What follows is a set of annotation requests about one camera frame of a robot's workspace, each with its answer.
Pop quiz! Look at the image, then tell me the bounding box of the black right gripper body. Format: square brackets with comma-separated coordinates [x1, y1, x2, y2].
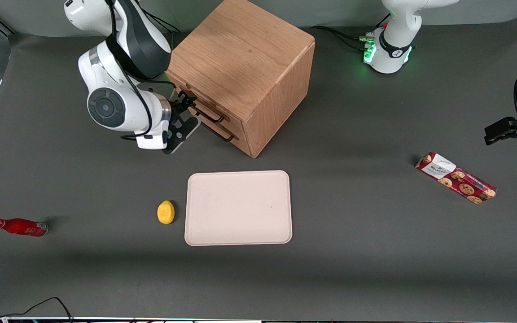
[170, 92, 187, 129]

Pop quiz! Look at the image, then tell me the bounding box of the wooden drawer with black handle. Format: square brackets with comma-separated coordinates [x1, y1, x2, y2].
[198, 114, 252, 154]
[173, 80, 244, 129]

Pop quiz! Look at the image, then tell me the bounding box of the oak wooden drawer cabinet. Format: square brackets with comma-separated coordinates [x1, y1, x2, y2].
[165, 0, 316, 159]

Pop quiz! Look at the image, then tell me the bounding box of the red cookie box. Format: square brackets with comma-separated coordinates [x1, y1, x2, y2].
[415, 152, 497, 205]

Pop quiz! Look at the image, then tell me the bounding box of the yellow lemon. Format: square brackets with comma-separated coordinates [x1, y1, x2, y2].
[157, 200, 175, 225]

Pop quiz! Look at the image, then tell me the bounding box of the beige plastic tray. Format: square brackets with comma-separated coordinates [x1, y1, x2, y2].
[184, 170, 293, 246]

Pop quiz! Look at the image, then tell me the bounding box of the dark grey table mat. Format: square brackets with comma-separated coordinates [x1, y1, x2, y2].
[0, 16, 517, 320]

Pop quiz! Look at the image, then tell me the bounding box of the red soda bottle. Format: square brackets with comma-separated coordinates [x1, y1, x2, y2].
[0, 218, 49, 237]

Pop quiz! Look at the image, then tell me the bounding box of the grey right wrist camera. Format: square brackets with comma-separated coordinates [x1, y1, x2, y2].
[163, 115, 202, 156]

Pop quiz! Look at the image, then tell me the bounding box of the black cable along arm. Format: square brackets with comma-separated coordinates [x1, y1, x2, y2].
[105, 0, 179, 140]

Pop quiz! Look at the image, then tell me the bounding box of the black base cable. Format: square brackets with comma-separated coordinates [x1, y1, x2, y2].
[149, 11, 183, 35]
[330, 31, 368, 51]
[315, 25, 369, 43]

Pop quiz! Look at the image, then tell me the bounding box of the thin black floor cable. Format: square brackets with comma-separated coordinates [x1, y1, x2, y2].
[0, 297, 74, 322]

